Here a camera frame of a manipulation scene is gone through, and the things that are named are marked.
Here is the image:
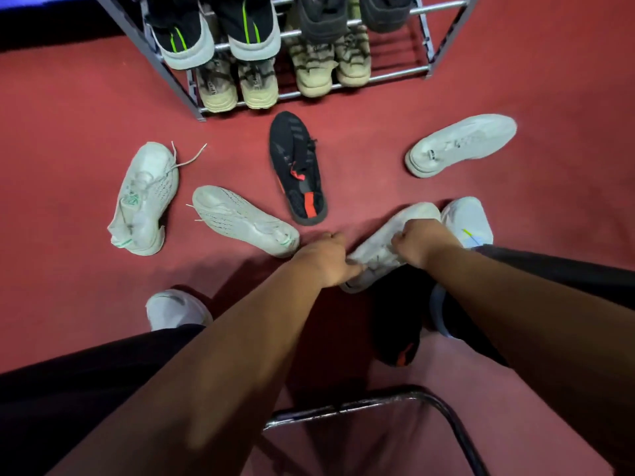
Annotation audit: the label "person's left hand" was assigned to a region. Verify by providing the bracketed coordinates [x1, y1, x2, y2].
[292, 232, 366, 289]

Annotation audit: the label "person's right hand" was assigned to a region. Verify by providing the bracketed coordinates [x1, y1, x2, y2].
[390, 219, 463, 269]

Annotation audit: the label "white sneaker with worn sole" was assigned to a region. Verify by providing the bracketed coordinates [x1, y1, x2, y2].
[340, 202, 442, 294]

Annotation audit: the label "person's right forearm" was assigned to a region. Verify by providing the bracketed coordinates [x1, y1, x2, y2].
[424, 241, 635, 476]

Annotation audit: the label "person's left forearm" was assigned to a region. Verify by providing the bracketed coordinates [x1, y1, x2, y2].
[47, 257, 325, 476]

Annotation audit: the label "black sneaker with red logo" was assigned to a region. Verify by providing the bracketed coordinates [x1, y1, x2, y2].
[369, 266, 437, 368]

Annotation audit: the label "person's right white shoe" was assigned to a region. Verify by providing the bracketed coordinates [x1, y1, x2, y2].
[441, 196, 495, 250]

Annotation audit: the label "person's white shoe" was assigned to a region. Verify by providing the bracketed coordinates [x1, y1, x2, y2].
[441, 196, 495, 250]
[145, 290, 214, 333]

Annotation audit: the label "white sneaker with smooth upper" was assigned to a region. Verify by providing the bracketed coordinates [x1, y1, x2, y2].
[404, 114, 518, 179]

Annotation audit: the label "white mesh sneaker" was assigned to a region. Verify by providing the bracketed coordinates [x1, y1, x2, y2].
[187, 185, 301, 258]

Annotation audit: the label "person's right black trouser leg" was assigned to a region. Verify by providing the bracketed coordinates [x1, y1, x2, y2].
[429, 245, 635, 368]

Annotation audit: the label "person's black trouser leg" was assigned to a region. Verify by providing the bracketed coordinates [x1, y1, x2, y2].
[0, 324, 206, 476]
[429, 245, 635, 368]

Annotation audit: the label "grey metal shoe rack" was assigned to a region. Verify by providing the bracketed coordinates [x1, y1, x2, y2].
[94, 0, 483, 122]

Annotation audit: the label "person's left white shoe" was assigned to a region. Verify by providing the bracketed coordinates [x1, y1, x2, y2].
[145, 290, 214, 333]

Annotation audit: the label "beige lace-up shoe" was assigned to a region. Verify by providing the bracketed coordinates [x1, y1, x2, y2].
[237, 57, 280, 110]
[285, 37, 339, 99]
[195, 53, 239, 114]
[334, 24, 373, 89]

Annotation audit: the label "white sneaker with green accents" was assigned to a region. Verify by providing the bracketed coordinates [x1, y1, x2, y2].
[107, 140, 208, 257]

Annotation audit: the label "dark grey shoe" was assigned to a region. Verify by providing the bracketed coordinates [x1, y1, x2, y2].
[297, 0, 351, 45]
[359, 0, 413, 34]

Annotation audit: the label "black sneaker with green stripes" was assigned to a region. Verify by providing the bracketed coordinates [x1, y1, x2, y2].
[212, 0, 282, 62]
[145, 0, 216, 71]

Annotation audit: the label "person's left black trouser leg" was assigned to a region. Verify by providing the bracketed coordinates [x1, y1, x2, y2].
[0, 324, 206, 476]

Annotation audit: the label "black sneaker with red strap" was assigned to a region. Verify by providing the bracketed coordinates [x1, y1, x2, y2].
[269, 111, 328, 227]

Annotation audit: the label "metal chair frame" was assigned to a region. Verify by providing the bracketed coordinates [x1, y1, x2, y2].
[263, 385, 491, 476]

